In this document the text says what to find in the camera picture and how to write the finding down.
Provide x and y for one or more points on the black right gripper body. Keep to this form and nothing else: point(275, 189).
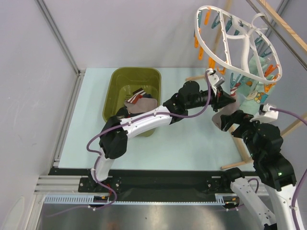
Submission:
point(236, 121)

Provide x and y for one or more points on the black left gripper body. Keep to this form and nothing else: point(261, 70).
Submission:
point(214, 99)

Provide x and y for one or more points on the grey beige sock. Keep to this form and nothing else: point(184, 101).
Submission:
point(142, 105)
point(229, 109)

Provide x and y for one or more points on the white round clip hanger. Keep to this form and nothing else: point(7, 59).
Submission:
point(235, 46)

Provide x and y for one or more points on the mustard yellow striped sock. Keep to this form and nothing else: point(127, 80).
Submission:
point(140, 91)

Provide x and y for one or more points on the black sock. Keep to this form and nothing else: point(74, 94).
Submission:
point(123, 113)

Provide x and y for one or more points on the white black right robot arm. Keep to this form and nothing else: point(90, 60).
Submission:
point(264, 141)

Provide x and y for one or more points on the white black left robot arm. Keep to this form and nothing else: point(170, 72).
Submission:
point(113, 139)

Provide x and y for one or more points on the wooden hanger stand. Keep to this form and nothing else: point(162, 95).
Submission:
point(275, 83)

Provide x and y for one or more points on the mint green cloth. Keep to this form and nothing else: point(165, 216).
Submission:
point(251, 93)

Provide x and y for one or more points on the olive green plastic basket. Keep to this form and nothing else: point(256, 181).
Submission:
point(124, 82)

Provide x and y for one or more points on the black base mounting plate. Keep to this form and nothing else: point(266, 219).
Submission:
point(148, 183)

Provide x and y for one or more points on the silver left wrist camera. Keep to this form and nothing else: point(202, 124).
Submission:
point(214, 79)

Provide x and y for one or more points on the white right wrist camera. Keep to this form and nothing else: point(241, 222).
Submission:
point(265, 114)

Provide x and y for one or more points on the white slotted cable duct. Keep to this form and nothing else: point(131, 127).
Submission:
point(213, 200)

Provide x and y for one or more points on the aluminium frame post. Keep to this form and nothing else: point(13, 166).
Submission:
point(58, 35)

